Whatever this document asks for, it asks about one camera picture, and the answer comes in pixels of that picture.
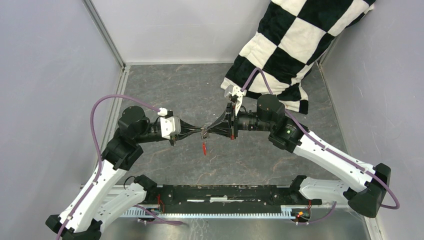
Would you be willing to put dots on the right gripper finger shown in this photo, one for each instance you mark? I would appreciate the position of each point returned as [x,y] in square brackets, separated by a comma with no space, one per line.
[222,131]
[221,121]

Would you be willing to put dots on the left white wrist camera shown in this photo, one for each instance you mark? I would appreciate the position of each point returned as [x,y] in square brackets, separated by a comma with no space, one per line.
[165,124]

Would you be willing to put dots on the aluminium frame rail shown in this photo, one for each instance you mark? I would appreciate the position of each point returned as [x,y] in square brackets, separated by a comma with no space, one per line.
[101,27]

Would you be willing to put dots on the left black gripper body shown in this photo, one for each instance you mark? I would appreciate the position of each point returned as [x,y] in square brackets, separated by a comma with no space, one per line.
[173,140]

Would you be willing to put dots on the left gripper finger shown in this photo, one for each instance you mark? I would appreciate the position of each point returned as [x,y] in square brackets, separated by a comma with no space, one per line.
[186,133]
[187,127]

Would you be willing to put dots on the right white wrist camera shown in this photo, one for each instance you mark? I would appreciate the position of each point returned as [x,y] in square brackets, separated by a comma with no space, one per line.
[235,95]

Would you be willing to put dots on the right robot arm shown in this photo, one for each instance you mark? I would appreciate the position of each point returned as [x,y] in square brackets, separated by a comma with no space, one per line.
[360,185]

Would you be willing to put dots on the red key tag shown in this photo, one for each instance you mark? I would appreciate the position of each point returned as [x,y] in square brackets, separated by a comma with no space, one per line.
[204,148]

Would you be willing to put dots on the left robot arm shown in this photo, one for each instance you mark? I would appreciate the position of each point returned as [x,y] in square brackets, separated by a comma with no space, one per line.
[87,217]

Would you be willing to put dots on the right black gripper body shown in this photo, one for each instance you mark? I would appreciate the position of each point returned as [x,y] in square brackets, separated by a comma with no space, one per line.
[234,120]

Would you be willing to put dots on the metal key holder plate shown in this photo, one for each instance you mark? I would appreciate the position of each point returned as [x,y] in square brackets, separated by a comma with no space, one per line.
[204,133]

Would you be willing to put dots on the slotted cable duct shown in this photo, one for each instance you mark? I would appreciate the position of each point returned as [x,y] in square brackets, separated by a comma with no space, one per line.
[284,213]

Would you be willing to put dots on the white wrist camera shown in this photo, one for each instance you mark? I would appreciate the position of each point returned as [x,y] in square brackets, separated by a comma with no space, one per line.
[235,95]
[165,124]

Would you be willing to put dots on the black white checkered blanket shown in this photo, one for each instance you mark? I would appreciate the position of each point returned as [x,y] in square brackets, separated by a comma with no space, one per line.
[291,37]

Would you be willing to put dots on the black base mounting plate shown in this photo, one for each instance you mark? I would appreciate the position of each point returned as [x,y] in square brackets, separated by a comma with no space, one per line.
[226,199]

